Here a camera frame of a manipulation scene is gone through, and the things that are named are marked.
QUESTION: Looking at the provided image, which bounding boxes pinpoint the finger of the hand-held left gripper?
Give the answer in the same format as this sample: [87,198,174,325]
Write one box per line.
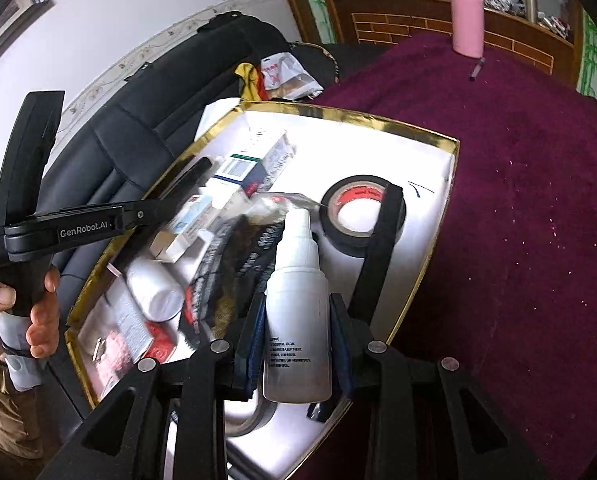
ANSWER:
[123,194,200,227]

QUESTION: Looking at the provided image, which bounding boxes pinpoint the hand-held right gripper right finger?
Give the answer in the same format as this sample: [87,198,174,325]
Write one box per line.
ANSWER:
[329,291,549,480]

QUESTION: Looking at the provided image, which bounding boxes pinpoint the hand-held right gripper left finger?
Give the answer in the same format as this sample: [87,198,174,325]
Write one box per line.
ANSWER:
[38,291,268,480]

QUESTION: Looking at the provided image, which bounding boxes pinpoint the small white spray bottle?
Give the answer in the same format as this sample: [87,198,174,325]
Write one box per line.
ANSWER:
[262,208,333,404]

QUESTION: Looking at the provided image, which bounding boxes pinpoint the plain white plastic bottle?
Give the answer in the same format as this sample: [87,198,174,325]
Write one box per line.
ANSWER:
[125,257,185,324]

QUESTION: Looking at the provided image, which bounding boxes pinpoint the black sachet pouch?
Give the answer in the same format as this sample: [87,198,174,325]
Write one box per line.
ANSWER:
[178,195,290,342]

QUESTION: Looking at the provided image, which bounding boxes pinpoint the red adhesive box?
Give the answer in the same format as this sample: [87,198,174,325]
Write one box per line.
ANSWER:
[146,321,180,364]

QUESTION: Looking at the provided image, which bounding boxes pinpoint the black tape roll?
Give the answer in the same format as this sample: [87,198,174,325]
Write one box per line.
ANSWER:
[321,175,408,254]

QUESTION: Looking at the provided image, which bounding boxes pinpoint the white gold-rimmed box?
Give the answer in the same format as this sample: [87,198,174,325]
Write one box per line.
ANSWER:
[64,100,462,480]

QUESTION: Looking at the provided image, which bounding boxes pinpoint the person's left forearm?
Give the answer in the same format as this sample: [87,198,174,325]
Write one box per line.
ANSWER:
[0,350,48,467]

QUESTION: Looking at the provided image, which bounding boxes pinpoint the person's left hand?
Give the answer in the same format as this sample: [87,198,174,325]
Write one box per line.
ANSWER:
[0,265,62,359]

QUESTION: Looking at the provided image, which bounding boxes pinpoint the grey tape roll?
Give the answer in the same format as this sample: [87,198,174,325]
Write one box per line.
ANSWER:
[227,399,281,439]

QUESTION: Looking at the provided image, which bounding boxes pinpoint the white flat box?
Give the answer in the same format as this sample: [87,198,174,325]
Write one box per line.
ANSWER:
[193,100,250,142]

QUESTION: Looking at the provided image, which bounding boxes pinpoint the pink packet with label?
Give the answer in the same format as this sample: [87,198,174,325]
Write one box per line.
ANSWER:
[76,275,154,402]

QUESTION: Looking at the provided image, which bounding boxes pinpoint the black leather sofa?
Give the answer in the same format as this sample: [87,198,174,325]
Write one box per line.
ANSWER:
[38,12,304,281]

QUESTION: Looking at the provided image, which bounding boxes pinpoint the yellow cloth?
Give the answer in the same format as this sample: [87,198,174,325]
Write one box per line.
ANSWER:
[235,62,270,104]

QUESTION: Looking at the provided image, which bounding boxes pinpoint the white snack bag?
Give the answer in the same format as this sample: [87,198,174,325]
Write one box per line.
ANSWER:
[260,53,325,102]

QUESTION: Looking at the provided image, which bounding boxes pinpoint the purple velvet tablecloth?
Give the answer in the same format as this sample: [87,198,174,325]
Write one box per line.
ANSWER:
[298,32,597,480]

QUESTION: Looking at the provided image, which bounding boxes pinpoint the wooden brick-pattern counter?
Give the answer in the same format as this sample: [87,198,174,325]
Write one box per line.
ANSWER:
[329,0,577,77]

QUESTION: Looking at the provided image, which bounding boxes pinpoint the pink bottle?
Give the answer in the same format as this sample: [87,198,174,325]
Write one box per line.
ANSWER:
[451,0,486,58]

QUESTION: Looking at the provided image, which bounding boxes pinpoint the framed wall picture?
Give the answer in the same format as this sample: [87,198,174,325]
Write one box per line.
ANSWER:
[0,0,55,62]

